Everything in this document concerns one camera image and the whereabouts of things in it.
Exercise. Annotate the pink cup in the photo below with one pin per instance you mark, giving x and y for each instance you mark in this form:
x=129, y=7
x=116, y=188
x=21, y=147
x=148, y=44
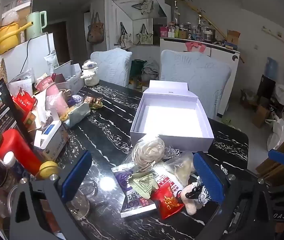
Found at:
x=53, y=96

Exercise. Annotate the silver foil bag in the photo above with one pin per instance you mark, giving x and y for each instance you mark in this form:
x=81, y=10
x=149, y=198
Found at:
x=77, y=114

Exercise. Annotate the cardboard box on counter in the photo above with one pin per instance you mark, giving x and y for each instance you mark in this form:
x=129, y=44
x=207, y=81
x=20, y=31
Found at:
x=232, y=40

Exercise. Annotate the clear bag yellow balls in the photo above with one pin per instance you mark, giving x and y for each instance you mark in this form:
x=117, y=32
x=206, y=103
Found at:
x=181, y=166

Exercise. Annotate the yellow lemon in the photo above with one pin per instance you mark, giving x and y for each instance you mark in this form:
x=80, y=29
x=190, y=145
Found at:
x=47, y=169

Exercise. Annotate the white plastic bag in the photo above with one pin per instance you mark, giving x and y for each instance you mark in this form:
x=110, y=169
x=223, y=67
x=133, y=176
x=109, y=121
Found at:
x=276, y=138

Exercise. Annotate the green tea packet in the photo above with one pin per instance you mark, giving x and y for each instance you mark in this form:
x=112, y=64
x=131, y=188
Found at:
x=143, y=183

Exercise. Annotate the right blue leaf chair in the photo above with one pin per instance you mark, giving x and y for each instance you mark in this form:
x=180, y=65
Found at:
x=206, y=77

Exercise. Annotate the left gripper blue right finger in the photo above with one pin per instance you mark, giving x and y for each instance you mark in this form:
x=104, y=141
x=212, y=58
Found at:
x=212, y=176

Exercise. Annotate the green electric kettle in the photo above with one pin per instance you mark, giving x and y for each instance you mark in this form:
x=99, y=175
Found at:
x=39, y=20

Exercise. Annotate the red snack packet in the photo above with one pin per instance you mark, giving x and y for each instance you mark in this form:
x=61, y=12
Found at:
x=166, y=202

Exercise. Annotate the white medicine box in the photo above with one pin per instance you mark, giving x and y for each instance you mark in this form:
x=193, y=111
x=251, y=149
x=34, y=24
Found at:
x=48, y=144

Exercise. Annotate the lavender open gift box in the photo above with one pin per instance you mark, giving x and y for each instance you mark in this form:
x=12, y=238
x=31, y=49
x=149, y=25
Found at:
x=168, y=109

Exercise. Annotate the glass mug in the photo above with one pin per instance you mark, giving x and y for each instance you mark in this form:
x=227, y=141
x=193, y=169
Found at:
x=80, y=205

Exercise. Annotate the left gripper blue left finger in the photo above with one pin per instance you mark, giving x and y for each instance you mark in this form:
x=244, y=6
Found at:
x=73, y=175

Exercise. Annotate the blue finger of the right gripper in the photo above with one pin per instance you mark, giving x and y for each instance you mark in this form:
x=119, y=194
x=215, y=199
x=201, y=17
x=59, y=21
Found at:
x=276, y=156

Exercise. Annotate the red plastic bottle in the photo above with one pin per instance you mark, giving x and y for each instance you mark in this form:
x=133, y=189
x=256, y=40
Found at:
x=13, y=141

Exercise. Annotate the yellow pot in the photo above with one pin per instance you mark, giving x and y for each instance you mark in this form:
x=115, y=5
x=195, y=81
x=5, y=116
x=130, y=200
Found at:
x=9, y=35

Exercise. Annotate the purple silver snack packet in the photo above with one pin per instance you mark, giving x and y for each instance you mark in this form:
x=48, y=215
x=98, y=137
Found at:
x=134, y=204

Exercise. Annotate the left blue leaf chair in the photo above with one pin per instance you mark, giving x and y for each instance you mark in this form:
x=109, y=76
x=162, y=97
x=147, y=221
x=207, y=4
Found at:
x=113, y=65

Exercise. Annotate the brown hanging tote bag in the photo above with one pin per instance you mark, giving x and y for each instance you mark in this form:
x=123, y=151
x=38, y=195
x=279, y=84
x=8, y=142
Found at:
x=95, y=30

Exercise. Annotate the white refrigerator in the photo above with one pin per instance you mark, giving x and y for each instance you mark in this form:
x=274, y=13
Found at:
x=29, y=55

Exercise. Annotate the white astronaut jar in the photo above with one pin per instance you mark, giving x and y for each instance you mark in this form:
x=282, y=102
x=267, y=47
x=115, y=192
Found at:
x=89, y=73

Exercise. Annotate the blue leaf chair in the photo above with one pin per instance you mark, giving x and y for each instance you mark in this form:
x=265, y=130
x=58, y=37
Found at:
x=206, y=77
x=113, y=65

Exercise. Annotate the white carton of bottles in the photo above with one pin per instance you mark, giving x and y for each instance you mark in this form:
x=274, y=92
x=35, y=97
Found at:
x=68, y=76

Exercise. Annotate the gold candy wrapper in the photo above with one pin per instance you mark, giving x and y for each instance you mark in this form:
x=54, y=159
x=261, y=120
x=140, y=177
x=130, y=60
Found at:
x=94, y=103

